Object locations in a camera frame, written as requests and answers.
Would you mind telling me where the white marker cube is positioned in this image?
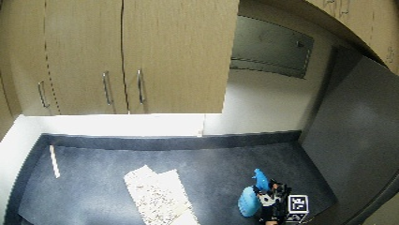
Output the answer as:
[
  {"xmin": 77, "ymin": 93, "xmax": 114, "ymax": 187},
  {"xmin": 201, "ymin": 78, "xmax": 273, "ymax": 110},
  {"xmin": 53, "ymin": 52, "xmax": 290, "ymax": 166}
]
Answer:
[{"xmin": 286, "ymin": 193, "xmax": 311, "ymax": 224}]

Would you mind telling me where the white speckled cloth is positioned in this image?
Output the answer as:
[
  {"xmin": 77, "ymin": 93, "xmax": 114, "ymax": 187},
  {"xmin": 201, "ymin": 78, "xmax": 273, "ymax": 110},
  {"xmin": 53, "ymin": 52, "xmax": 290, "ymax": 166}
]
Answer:
[{"xmin": 122, "ymin": 164, "xmax": 202, "ymax": 225}]

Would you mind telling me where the dark grey tall appliance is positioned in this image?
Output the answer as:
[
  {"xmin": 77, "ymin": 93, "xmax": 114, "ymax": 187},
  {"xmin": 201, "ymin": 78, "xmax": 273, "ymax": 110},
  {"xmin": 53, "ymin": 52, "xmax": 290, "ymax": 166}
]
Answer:
[{"xmin": 299, "ymin": 46, "xmax": 399, "ymax": 225}]

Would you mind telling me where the white narrow strip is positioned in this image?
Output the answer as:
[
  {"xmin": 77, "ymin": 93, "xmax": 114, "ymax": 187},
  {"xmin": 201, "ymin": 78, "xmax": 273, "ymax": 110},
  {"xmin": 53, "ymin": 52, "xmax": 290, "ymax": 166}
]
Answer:
[{"xmin": 48, "ymin": 143, "xmax": 62, "ymax": 179}]

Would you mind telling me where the metal cabinet handle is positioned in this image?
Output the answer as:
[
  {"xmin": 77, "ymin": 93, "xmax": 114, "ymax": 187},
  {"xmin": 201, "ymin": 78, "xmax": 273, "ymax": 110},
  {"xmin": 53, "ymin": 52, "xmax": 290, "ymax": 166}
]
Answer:
[
  {"xmin": 101, "ymin": 70, "xmax": 114, "ymax": 107},
  {"xmin": 136, "ymin": 68, "xmax": 148, "ymax": 105},
  {"xmin": 36, "ymin": 80, "xmax": 50, "ymax": 109}
]

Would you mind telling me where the grey wall panel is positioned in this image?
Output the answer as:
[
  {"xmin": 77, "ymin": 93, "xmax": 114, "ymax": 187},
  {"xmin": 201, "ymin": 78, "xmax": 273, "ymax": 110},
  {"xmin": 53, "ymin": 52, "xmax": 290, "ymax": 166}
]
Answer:
[{"xmin": 229, "ymin": 14, "xmax": 315, "ymax": 80}]

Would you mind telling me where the wooden wall cabinet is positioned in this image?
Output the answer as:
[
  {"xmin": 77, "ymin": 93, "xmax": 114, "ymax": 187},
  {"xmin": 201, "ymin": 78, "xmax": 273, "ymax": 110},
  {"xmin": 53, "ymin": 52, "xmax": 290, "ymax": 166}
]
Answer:
[{"xmin": 0, "ymin": 0, "xmax": 242, "ymax": 117}]

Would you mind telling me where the wooden cabinet with handles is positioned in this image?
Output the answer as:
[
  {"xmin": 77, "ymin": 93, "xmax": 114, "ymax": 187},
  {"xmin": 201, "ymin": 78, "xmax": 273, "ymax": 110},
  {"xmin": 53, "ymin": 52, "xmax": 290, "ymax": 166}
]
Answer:
[{"xmin": 306, "ymin": 0, "xmax": 399, "ymax": 75}]

